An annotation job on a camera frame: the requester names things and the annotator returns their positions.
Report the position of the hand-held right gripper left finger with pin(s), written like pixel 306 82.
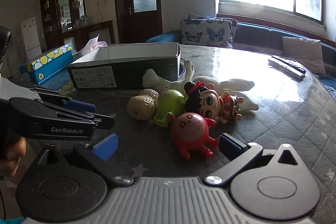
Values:
pixel 106 147

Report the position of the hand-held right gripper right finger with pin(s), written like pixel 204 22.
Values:
pixel 227 144

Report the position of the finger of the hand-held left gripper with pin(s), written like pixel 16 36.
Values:
pixel 103 122
pixel 80 106

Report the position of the beige peanut toy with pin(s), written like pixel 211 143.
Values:
pixel 140 106

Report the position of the red round toy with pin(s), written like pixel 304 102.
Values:
pixel 190 129

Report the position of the black-haired doll figure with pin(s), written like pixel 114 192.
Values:
pixel 207 103

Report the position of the grey cardboard box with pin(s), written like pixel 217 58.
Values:
pixel 123 74

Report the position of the green round toy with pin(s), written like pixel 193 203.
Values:
pixel 170 103

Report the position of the white plush toy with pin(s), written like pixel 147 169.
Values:
pixel 168 83

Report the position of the grey quilted desktop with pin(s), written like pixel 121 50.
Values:
pixel 286 119

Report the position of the person's left hand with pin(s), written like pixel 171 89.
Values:
pixel 14 158

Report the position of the blue dotted tissue box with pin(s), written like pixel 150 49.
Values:
pixel 50 62

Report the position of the pink tissue pack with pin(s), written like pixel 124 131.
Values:
pixel 92 47

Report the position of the small framed picture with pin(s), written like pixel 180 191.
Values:
pixel 69 44

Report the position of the white refrigerator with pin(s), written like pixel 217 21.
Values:
pixel 30 37

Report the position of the dark wooden cabinet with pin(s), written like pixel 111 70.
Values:
pixel 52 14

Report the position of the black remote control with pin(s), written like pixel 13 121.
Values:
pixel 287 66

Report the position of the butterfly print pillow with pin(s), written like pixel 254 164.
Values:
pixel 204 33

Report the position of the blue sofa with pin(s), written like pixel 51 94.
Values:
pixel 257 35

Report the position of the beige pillow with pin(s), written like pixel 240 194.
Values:
pixel 304 53

